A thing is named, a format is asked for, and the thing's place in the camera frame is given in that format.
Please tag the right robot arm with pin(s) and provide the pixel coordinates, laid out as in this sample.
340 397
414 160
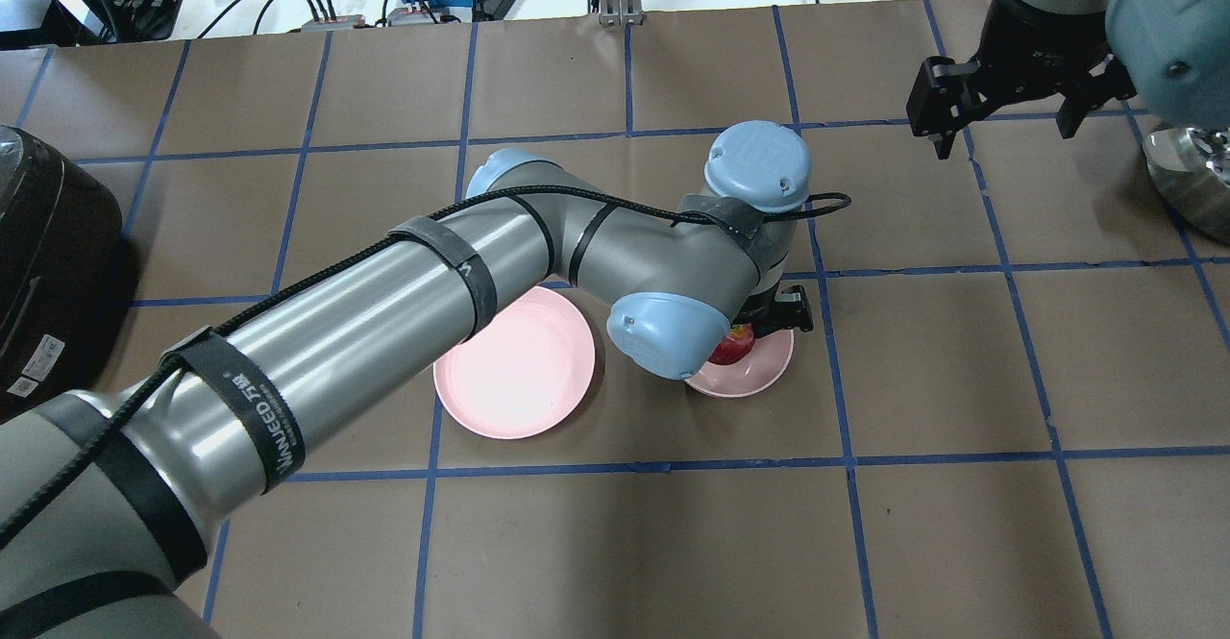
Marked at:
1172 54

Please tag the black rice cooker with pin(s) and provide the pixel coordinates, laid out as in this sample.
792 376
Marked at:
59 228

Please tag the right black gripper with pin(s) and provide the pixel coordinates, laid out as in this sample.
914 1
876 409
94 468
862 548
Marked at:
1043 55

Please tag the steel steamer pot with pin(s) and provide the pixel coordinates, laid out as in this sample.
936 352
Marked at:
1189 167

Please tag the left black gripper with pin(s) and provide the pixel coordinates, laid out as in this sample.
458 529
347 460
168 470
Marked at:
766 312

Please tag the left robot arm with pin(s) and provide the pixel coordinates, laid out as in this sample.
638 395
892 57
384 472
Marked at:
109 503

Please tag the red yellow apple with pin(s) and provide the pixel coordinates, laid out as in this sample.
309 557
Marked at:
735 346

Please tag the pink bowl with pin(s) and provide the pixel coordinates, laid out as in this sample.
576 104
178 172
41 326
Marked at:
761 367

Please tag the pink plate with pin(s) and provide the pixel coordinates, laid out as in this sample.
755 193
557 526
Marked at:
523 374

